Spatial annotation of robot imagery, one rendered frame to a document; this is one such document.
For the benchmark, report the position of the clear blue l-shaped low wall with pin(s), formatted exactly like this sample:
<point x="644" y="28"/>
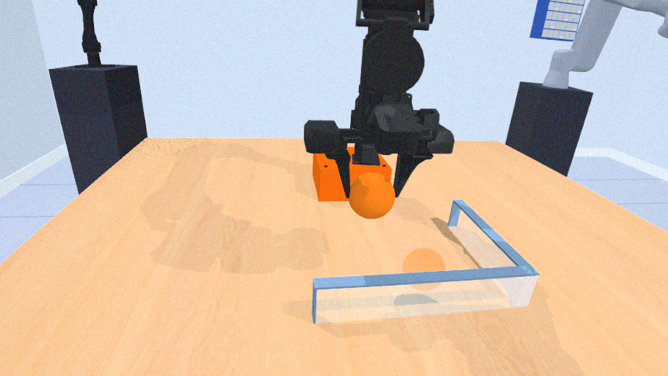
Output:
<point x="522" y="269"/>

